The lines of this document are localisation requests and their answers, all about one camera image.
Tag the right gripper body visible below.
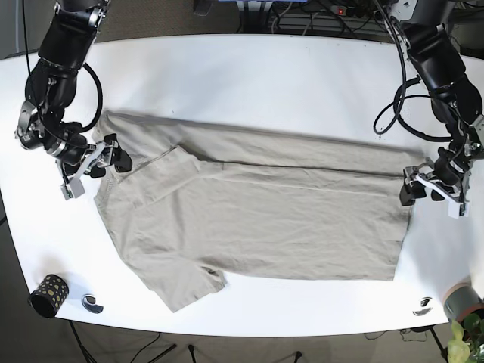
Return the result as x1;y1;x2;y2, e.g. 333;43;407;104
59;136;120;200

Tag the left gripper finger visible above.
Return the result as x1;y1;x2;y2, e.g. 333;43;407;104
399;181;424;206

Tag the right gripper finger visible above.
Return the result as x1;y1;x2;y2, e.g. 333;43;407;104
110;150;132;173

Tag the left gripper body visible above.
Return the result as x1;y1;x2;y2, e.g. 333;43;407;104
403;163;469;219

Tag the beige grey T-shirt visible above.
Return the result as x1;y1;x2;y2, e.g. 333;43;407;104
93;112;422;312

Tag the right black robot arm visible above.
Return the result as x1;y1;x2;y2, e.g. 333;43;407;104
15;1;132;200

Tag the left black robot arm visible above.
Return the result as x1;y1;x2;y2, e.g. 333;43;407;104
375;1;483;219

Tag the grey plant pot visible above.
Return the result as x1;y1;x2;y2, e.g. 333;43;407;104
442;283;483;323

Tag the black gold-dotted cup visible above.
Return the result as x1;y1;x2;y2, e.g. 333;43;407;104
28;274;70;319

